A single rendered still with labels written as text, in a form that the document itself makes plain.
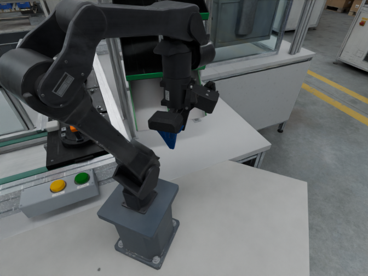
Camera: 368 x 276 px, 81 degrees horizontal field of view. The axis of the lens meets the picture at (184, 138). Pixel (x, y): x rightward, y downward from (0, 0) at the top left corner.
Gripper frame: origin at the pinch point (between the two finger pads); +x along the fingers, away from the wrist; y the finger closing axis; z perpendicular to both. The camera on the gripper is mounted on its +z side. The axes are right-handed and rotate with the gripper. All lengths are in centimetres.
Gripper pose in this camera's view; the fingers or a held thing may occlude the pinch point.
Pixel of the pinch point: (177, 126)
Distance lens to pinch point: 50.3
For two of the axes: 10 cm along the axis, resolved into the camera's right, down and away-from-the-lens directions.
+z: 9.6, 1.6, -2.3
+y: 2.8, -5.3, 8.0
